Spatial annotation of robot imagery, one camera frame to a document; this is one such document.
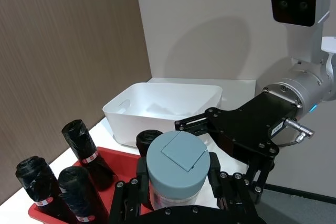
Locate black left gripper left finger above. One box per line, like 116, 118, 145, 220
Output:
108, 155, 156, 224

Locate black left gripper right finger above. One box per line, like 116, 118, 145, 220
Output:
208, 152, 261, 219

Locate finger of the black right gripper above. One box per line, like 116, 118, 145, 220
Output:
174, 111, 211, 137
245, 155, 276, 204

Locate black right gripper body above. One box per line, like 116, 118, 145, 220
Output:
204, 92, 303, 164

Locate white canister with blue-grey lid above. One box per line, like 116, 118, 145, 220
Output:
146, 130, 210, 212

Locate white plastic bin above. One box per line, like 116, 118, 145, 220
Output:
102, 82, 224, 152

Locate red plastic tray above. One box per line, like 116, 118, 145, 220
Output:
28, 146, 153, 224

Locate black bag roll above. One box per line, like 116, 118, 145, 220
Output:
15, 155, 77, 224
135, 129, 165, 158
57, 166, 110, 224
61, 119, 116, 191

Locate thin cable with silver plug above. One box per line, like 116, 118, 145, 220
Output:
284, 118, 314, 146

